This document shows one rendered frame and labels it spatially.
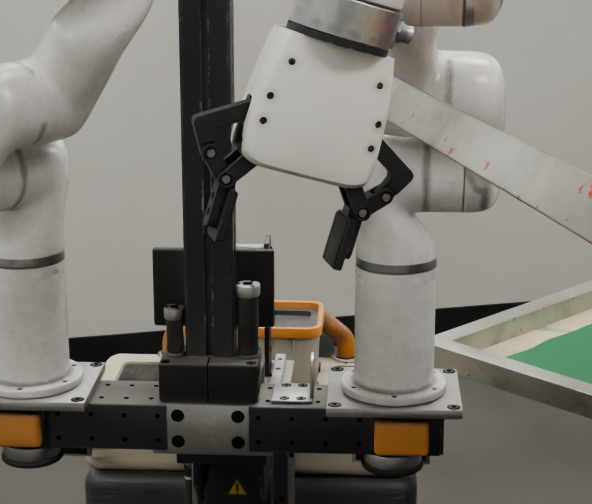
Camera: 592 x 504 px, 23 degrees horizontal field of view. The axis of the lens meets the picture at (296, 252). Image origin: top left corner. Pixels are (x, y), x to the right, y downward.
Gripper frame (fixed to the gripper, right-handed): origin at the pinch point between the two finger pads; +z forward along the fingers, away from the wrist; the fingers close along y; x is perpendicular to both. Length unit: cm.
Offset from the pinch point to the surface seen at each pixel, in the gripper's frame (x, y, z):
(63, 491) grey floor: -281, -47, 141
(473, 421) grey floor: -301, -172, 103
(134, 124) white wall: -380, -57, 49
